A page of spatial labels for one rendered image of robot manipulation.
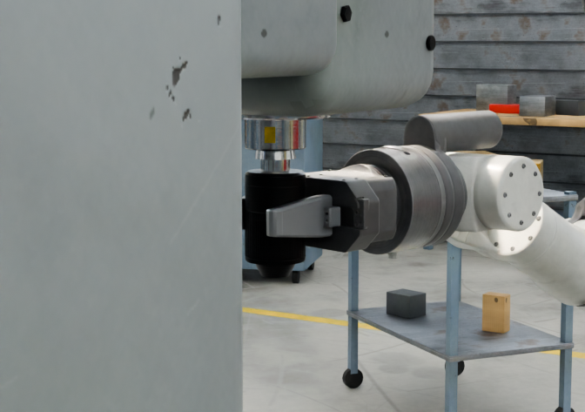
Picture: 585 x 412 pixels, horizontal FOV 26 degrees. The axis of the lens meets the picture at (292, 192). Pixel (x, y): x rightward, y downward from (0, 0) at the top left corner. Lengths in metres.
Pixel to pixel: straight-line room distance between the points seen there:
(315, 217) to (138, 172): 0.50
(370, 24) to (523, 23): 7.98
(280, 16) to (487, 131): 0.42
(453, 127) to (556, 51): 7.68
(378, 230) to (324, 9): 0.24
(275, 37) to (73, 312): 0.34
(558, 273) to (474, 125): 0.19
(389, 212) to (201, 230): 0.51
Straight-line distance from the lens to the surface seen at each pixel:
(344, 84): 0.86
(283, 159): 0.96
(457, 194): 1.07
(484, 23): 8.97
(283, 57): 0.76
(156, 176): 0.48
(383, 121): 9.33
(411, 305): 4.82
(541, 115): 8.03
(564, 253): 1.22
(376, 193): 0.99
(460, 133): 1.11
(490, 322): 4.65
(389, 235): 1.01
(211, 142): 0.51
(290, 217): 0.94
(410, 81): 0.95
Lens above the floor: 1.36
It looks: 7 degrees down
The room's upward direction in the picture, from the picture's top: straight up
